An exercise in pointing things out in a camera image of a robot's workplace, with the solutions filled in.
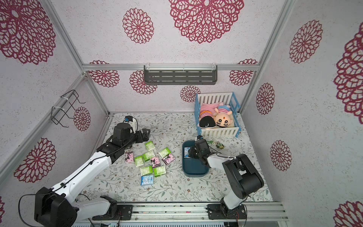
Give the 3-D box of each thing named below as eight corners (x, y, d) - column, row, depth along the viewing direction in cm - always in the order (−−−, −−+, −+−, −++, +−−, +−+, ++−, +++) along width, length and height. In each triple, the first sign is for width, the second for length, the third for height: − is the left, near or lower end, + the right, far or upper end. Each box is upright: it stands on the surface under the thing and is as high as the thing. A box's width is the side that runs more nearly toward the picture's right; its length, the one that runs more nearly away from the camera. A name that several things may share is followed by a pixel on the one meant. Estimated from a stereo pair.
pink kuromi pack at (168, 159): (167, 165, 92) (166, 164, 90) (162, 160, 94) (161, 158, 92) (174, 159, 94) (174, 157, 93) (170, 154, 97) (169, 152, 95)
